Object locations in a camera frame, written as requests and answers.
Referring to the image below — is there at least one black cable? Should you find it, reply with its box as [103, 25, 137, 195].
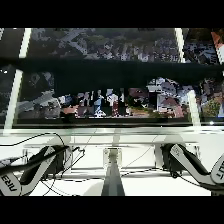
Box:
[0, 132, 70, 148]
[40, 177, 105, 197]
[121, 167, 174, 180]

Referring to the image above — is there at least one silver frame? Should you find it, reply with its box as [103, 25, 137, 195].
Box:
[0, 126, 224, 197]

